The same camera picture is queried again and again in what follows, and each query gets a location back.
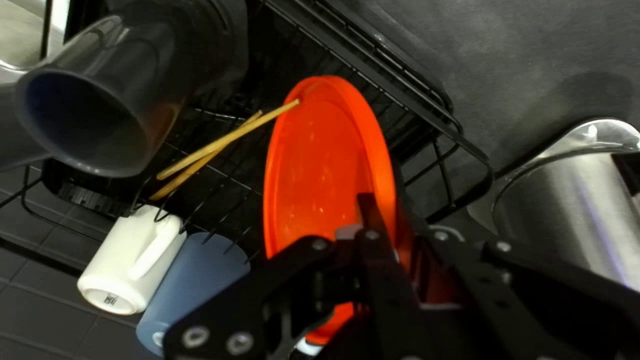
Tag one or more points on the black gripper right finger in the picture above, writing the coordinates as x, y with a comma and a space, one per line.
533, 307

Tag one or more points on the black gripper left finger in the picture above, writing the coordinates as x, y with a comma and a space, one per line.
300, 301

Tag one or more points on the orange plastic plate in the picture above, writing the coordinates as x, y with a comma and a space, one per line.
321, 167

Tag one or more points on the translucent blue plastic cup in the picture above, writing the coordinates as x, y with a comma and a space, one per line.
193, 287

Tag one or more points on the wooden chopstick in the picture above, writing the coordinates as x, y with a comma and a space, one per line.
227, 140
193, 171

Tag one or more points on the white plastic mug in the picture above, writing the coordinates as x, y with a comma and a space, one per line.
127, 266

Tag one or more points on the dark gray plastic cup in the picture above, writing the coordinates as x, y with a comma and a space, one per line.
106, 101

